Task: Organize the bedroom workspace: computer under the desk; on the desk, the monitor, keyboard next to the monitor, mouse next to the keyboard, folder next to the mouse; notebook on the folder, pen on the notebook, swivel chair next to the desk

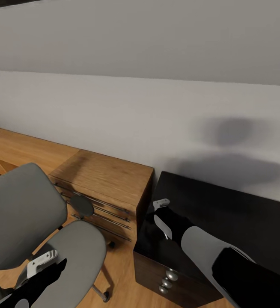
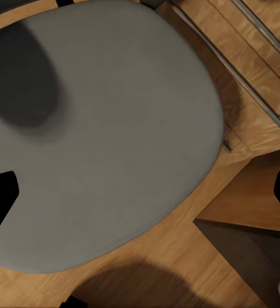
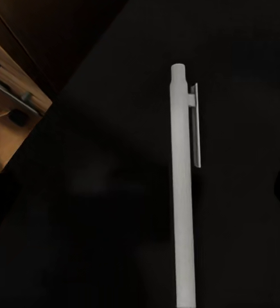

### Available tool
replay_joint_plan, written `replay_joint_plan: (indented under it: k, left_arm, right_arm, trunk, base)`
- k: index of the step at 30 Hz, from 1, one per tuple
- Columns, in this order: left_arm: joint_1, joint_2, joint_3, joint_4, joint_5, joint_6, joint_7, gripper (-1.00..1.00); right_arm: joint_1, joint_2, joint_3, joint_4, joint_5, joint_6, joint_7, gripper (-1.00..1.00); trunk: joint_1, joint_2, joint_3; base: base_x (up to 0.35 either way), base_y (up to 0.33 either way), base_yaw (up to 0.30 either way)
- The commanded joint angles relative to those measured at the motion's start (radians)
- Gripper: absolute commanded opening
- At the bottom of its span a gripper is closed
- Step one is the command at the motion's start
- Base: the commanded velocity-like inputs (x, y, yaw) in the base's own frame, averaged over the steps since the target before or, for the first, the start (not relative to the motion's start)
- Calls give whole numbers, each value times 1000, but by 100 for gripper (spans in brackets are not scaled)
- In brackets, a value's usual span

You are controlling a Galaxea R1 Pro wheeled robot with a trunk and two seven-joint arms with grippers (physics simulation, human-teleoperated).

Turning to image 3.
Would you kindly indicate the desk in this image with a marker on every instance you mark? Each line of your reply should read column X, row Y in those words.
column 93, row 224

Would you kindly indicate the cabinet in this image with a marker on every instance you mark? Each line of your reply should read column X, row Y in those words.
column 43, row 43

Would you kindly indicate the swivel chair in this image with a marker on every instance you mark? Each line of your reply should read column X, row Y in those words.
column 17, row 116

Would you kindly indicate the pen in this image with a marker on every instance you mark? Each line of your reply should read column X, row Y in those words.
column 180, row 101

